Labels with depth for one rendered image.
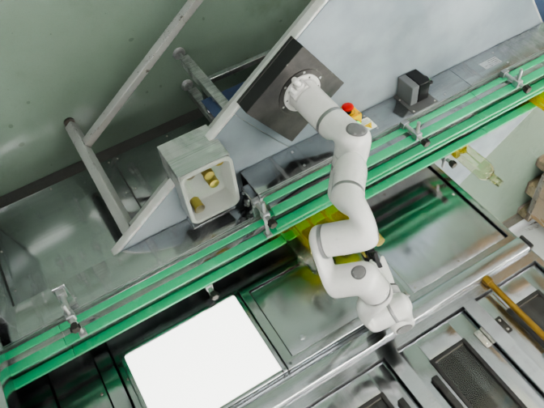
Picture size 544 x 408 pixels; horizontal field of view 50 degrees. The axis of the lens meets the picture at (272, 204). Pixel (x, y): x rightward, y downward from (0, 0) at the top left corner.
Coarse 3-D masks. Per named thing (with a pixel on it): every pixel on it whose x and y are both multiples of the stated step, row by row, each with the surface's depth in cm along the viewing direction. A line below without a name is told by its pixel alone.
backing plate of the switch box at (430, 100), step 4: (396, 96) 208; (428, 96) 207; (432, 96) 206; (400, 100) 207; (424, 100) 206; (428, 100) 205; (432, 100) 205; (436, 100) 205; (404, 104) 205; (408, 104) 205; (416, 104) 205; (420, 104) 204; (424, 104) 204; (428, 104) 204; (408, 108) 204; (412, 108) 203; (416, 108) 203; (420, 108) 203; (412, 112) 202; (416, 112) 202
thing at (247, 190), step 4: (248, 184) 188; (244, 188) 187; (248, 188) 187; (252, 188) 187; (244, 192) 186; (248, 192) 186; (252, 192) 186; (244, 196) 188; (248, 196) 185; (252, 196) 184; (256, 196) 184; (244, 200) 188; (248, 200) 185; (244, 204) 192; (248, 204) 188; (248, 208) 192; (252, 208) 187; (256, 208) 188; (252, 212) 190; (256, 212) 189; (256, 216) 190
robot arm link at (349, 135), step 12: (336, 108) 161; (324, 120) 160; (336, 120) 158; (348, 120) 158; (324, 132) 160; (336, 132) 156; (348, 132) 154; (360, 132) 153; (336, 144) 157; (348, 144) 153; (360, 144) 153; (336, 156) 159
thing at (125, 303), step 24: (528, 96) 219; (240, 240) 188; (264, 240) 188; (192, 264) 184; (216, 264) 183; (144, 288) 180; (168, 288) 179; (96, 312) 176; (120, 312) 175; (48, 336) 172; (72, 336) 171; (24, 360) 167
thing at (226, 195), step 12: (204, 168) 169; (216, 168) 183; (228, 168) 177; (192, 180) 180; (204, 180) 183; (228, 180) 183; (192, 192) 184; (204, 192) 187; (216, 192) 190; (228, 192) 189; (204, 204) 187; (216, 204) 187; (228, 204) 187; (192, 216) 180; (204, 216) 185
